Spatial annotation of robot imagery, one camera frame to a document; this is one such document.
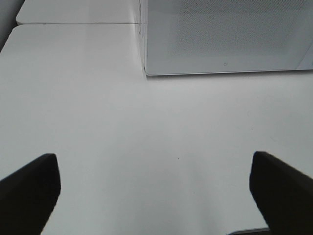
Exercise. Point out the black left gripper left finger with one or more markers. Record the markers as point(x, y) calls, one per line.
point(29, 195)

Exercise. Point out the white microwave oven body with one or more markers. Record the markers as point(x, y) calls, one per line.
point(143, 36)

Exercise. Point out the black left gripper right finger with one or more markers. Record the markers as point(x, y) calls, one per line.
point(283, 195)

